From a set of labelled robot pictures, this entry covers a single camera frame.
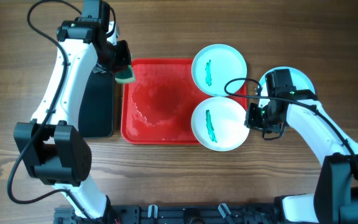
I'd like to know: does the black tray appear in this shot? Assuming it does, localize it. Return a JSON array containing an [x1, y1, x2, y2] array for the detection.
[[78, 72, 114, 138]]

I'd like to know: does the white plate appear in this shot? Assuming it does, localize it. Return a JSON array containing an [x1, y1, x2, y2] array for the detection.
[[191, 96, 250, 152], [191, 44, 247, 96]]

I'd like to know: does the black mounting rail base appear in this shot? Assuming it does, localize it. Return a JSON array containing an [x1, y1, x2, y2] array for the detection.
[[53, 203, 279, 224]]

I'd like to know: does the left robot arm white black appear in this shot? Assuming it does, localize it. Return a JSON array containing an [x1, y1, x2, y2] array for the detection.
[[14, 15, 135, 223]]

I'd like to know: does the green yellow scrub sponge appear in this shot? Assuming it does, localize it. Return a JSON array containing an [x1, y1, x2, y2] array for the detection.
[[114, 65, 135, 84]]

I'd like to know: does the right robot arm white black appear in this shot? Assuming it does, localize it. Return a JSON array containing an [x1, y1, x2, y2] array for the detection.
[[245, 90, 358, 223]]

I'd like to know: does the red tray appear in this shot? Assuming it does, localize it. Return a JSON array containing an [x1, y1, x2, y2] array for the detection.
[[121, 58, 247, 144]]

